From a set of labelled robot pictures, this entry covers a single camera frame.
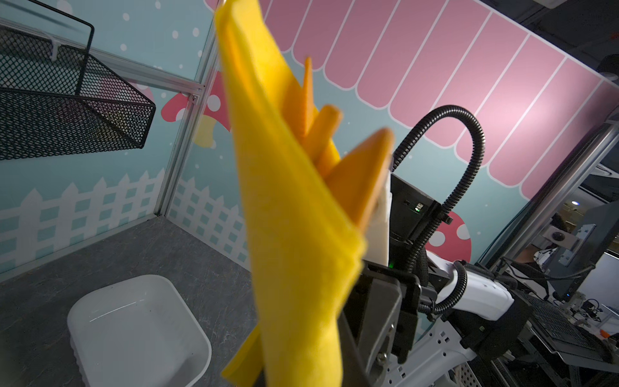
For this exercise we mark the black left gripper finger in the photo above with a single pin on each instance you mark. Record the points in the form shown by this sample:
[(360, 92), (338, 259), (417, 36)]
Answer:
[(354, 374)]

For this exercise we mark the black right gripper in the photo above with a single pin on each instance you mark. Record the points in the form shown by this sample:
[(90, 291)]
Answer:
[(382, 312)]

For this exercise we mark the yellow paper napkin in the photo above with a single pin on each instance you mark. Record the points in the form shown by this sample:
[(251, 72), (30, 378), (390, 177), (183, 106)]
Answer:
[(305, 253)]

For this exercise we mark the yellow plastic knife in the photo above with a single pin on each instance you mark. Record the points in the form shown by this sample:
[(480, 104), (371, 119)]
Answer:
[(321, 131)]

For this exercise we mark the yellow plastic fork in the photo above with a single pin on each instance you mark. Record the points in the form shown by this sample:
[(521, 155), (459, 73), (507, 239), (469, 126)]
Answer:
[(305, 112)]

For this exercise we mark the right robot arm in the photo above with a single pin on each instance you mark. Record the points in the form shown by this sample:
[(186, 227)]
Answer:
[(463, 313)]

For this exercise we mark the black keyboard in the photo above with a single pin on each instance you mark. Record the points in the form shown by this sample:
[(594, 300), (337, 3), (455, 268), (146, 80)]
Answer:
[(554, 328)]

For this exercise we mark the black monitor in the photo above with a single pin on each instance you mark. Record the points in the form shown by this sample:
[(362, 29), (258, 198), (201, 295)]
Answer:
[(569, 268)]

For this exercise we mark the white plastic tray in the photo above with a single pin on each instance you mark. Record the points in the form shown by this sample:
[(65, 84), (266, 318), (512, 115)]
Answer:
[(138, 332)]

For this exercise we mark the black wire wall basket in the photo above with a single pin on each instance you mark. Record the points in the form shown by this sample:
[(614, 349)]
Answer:
[(57, 98)]

